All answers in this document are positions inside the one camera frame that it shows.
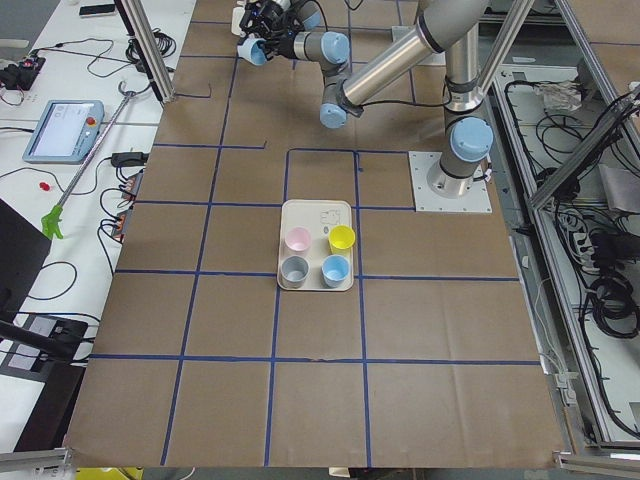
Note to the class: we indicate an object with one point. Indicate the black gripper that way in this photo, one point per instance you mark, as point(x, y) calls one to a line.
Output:
point(281, 48)
point(268, 7)

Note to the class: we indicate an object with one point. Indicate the light blue cup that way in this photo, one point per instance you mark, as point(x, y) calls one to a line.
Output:
point(251, 50)

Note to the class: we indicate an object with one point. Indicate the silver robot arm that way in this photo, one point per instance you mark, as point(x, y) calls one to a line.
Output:
point(307, 12)
point(449, 28)

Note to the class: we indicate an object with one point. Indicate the pink cup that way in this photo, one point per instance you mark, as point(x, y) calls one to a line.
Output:
point(298, 241)

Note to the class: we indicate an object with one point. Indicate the yellow cup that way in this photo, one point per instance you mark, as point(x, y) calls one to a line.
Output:
point(341, 239)

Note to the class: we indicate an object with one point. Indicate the grey cup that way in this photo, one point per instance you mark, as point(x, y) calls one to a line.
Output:
point(293, 272)

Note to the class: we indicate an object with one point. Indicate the light blue cup tray front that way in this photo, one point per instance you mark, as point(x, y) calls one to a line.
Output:
point(335, 270)

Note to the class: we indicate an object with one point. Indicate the black smartphone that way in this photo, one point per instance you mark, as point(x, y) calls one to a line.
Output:
point(97, 10)

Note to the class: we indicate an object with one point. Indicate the cream plastic tray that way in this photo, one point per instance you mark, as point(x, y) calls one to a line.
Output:
point(319, 217)

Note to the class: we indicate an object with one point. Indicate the blue teach pendant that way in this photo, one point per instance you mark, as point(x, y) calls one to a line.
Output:
point(65, 132)

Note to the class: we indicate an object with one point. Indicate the silver reacher grabber tool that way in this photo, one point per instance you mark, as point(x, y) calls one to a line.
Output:
point(50, 222)

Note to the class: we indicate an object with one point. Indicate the black monitor on stand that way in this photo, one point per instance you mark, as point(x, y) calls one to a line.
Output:
point(34, 339)

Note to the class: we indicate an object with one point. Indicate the aluminium frame post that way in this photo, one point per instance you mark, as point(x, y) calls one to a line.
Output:
point(140, 32)

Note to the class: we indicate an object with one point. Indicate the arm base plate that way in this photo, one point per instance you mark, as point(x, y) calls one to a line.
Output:
point(436, 192)

